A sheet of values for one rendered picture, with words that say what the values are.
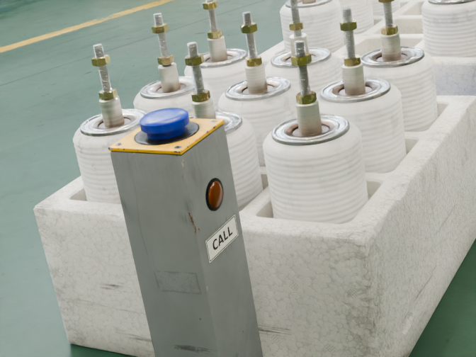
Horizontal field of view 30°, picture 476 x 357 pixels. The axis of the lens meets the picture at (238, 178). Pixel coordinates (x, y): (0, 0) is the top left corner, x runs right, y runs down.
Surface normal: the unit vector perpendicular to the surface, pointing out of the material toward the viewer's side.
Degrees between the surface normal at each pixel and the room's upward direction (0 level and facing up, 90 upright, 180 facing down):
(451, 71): 90
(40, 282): 0
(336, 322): 90
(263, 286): 90
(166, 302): 90
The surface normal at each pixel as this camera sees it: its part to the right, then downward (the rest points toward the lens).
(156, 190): -0.47, 0.40
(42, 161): -0.15, -0.91
